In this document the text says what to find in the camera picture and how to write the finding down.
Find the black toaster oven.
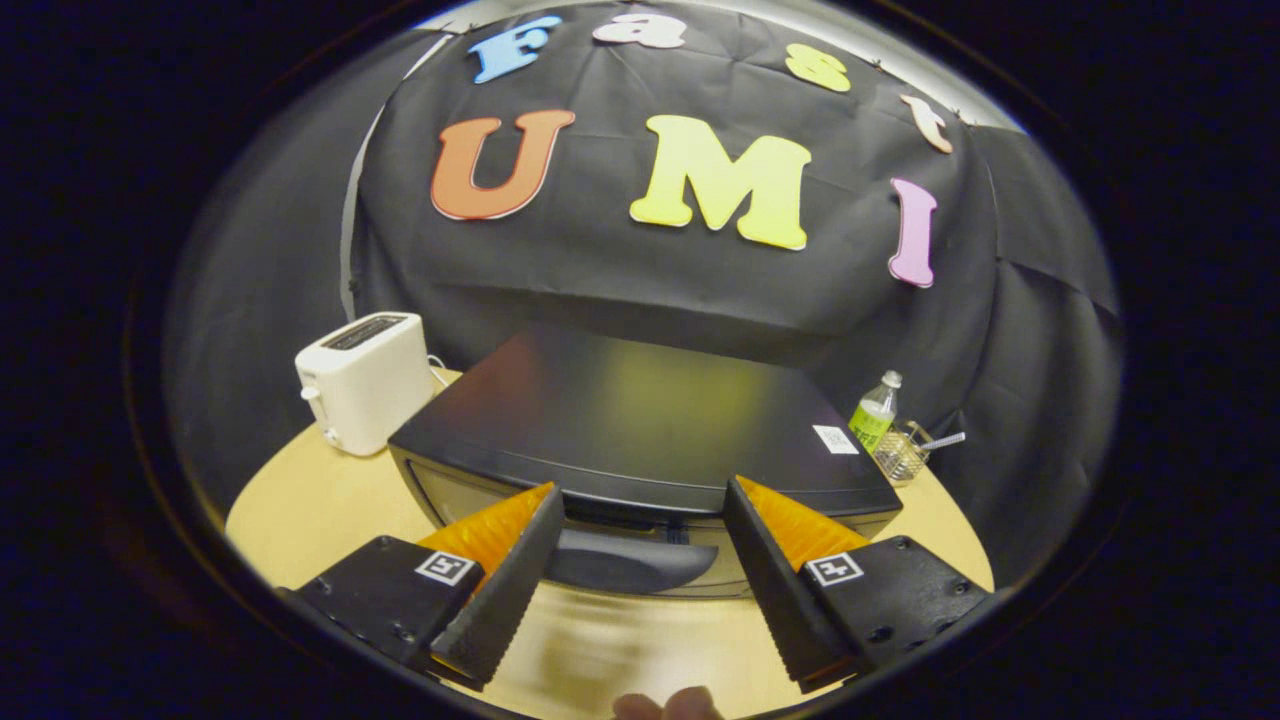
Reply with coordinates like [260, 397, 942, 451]
[388, 322, 904, 601]

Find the black backdrop cloth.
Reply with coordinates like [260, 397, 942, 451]
[165, 0, 1121, 591]

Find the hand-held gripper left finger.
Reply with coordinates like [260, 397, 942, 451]
[285, 482, 566, 691]

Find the clear bottle with green label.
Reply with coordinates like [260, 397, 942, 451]
[848, 370, 903, 456]

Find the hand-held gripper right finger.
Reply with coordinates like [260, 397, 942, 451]
[722, 475, 1001, 693]

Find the white pop-up toaster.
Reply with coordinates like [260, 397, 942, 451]
[295, 312, 438, 458]

